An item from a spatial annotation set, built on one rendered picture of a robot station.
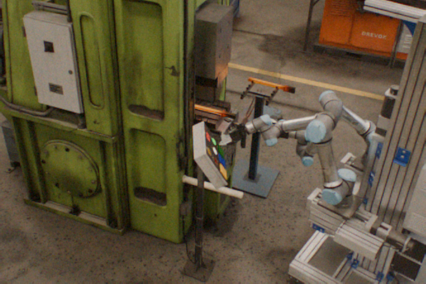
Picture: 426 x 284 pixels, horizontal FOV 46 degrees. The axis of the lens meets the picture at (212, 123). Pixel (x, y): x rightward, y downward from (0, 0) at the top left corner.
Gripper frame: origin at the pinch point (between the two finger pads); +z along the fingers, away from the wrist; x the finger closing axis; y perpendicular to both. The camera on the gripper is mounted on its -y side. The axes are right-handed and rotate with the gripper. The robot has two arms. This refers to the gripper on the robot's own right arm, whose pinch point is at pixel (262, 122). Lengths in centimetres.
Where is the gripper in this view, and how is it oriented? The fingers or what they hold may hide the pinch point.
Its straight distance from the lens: 359.8
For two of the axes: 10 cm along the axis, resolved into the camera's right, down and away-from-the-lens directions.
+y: -0.3, 8.3, 5.6
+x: 3.7, -5.1, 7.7
